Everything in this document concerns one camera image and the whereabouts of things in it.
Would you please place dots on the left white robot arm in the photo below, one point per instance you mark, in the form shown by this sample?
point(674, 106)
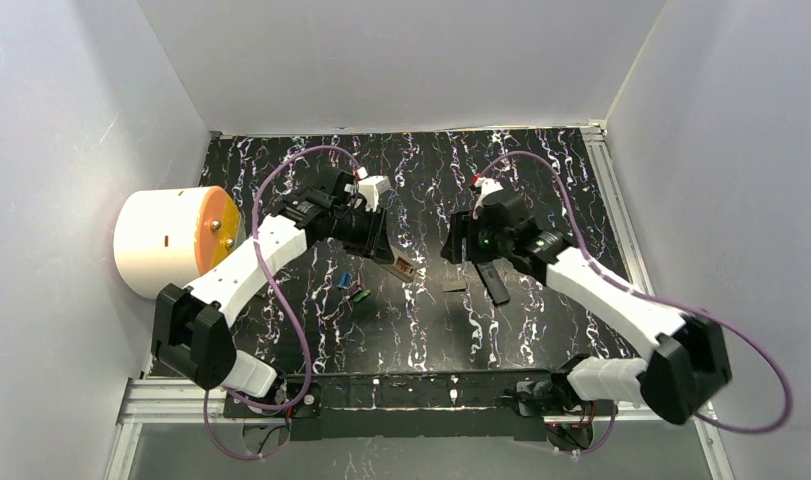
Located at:
point(192, 324)

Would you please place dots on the green battery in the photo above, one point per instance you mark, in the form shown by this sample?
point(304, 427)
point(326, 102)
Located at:
point(360, 295)

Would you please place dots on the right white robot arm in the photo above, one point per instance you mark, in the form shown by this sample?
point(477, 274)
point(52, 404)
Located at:
point(682, 359)

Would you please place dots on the aluminium frame rail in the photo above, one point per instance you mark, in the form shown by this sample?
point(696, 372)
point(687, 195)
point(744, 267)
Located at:
point(595, 140)
point(170, 429)

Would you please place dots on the grey battery cover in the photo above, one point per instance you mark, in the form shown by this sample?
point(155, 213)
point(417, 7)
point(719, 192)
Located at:
point(454, 286)

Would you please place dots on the blue battery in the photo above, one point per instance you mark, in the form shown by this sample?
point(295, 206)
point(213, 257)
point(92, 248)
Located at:
point(344, 281)

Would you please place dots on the white orange cylinder container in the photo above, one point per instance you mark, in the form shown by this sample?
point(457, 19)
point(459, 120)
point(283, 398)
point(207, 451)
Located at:
point(174, 236)

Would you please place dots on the right aluminium frame rail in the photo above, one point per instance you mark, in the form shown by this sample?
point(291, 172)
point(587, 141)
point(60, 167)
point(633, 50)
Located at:
point(595, 140)

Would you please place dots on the front aluminium frame rail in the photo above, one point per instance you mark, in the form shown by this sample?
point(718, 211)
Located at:
point(170, 429)

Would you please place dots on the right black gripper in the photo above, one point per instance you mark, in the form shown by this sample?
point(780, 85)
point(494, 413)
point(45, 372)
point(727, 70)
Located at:
point(471, 248)

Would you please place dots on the white remote control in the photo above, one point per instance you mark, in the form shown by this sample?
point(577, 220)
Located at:
point(397, 263)

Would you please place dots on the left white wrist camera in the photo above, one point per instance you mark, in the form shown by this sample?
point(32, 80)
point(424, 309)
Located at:
point(371, 189)

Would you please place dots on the black remote control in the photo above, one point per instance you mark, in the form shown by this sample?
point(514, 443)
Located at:
point(493, 283)

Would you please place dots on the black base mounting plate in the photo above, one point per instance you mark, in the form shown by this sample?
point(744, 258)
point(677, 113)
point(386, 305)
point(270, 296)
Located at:
point(476, 403)

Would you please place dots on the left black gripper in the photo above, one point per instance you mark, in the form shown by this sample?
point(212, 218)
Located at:
point(373, 234)

